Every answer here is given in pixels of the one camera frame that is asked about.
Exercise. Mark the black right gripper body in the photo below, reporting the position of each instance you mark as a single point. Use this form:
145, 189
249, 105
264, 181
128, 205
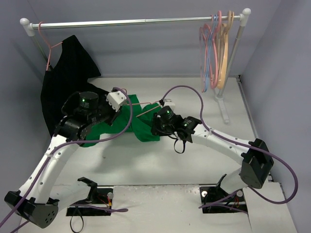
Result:
155, 124

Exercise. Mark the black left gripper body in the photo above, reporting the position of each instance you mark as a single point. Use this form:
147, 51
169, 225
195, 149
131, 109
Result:
112, 115

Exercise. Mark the green t shirt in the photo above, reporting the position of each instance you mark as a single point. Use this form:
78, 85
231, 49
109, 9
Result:
140, 127

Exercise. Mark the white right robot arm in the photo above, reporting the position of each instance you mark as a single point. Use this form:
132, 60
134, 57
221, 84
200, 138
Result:
255, 164

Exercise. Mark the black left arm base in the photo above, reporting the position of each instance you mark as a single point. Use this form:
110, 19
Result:
100, 196

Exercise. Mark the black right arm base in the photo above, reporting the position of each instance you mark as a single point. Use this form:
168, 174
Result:
219, 202

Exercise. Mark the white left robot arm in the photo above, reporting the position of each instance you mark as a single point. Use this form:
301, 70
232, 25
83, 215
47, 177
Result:
38, 200

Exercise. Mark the black t shirt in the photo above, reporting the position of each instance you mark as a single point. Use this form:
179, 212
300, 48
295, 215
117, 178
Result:
71, 74

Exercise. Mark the wooden hanger front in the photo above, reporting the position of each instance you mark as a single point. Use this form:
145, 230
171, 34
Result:
222, 76

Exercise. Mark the blue hanger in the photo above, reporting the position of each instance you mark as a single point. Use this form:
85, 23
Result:
206, 36

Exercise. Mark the silver clothes rack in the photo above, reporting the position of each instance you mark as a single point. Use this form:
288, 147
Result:
242, 18

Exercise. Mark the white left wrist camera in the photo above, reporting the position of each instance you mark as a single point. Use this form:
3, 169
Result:
116, 100

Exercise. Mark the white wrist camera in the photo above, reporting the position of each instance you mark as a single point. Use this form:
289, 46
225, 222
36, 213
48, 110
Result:
167, 102
116, 100

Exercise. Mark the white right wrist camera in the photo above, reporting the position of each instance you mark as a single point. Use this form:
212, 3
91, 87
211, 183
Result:
167, 102

